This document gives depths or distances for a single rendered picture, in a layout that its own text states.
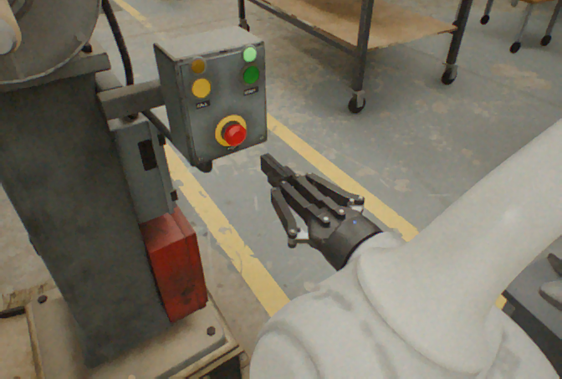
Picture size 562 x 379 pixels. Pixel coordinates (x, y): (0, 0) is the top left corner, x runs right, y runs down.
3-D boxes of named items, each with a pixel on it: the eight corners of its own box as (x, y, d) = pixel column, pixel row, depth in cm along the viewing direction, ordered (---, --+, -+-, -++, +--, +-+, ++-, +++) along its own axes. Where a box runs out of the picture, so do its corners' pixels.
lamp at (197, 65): (189, 77, 61) (186, 58, 59) (207, 73, 63) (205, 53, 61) (191, 79, 61) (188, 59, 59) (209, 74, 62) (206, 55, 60)
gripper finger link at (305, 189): (339, 216, 51) (348, 212, 52) (291, 171, 59) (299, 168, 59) (337, 237, 53) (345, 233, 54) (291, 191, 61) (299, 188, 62)
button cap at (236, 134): (218, 140, 72) (217, 121, 69) (238, 134, 74) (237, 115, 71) (228, 151, 69) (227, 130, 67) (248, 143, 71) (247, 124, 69)
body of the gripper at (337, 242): (337, 293, 49) (293, 244, 55) (387, 262, 52) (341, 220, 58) (341, 251, 44) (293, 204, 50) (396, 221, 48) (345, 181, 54)
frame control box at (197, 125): (129, 143, 88) (95, 23, 72) (217, 116, 97) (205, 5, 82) (170, 207, 72) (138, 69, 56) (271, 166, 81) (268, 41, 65)
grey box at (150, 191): (121, 193, 105) (46, -38, 72) (160, 180, 110) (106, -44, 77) (139, 227, 95) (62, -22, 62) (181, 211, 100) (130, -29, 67)
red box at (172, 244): (143, 267, 130) (114, 178, 108) (180, 250, 135) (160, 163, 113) (171, 325, 113) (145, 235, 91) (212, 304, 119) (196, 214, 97)
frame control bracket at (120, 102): (101, 112, 71) (94, 92, 68) (201, 86, 79) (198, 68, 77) (107, 121, 68) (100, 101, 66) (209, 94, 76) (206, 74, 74)
